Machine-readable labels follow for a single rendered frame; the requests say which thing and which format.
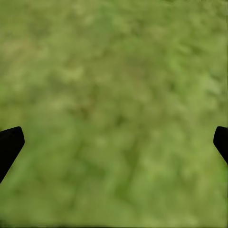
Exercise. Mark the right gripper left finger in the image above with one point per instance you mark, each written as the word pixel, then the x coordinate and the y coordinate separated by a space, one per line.
pixel 11 142

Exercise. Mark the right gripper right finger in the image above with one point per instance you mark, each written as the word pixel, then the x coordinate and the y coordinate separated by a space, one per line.
pixel 221 141

